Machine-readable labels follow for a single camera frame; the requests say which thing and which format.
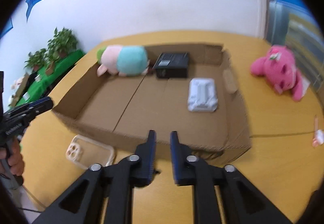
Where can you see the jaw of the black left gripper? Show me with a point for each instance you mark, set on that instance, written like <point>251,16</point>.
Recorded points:
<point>22,115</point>

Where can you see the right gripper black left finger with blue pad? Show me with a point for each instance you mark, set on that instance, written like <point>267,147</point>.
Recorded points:
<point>105,194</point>

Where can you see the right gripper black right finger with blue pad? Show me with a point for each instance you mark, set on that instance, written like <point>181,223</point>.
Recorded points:
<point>220,193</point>

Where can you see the teal pink plush toy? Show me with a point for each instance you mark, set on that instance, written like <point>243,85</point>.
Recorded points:
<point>122,60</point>

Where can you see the person's left hand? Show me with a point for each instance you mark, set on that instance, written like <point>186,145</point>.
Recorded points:
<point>15,161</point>

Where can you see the green cloth table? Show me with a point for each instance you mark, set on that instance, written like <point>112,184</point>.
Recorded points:
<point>32,87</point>

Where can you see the clear white phone case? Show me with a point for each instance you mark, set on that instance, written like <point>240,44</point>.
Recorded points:
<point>84,152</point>

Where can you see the potted green plant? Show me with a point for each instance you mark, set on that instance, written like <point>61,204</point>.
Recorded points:
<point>36,60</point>
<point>61,44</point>

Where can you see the pink lollipop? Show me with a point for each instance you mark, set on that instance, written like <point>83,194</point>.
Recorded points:
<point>314,140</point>

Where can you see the white small case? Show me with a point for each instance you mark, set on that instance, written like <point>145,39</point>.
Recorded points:
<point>319,137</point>

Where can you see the white plastic tray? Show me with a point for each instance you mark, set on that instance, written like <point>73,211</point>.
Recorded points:
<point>202,95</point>

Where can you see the brown cardboard box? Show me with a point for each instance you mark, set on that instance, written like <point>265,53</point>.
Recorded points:
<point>120,111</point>

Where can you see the black product box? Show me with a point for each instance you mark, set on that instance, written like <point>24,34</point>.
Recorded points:
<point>172,65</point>

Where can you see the blue wall poster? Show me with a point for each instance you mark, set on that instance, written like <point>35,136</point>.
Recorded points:
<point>8,26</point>

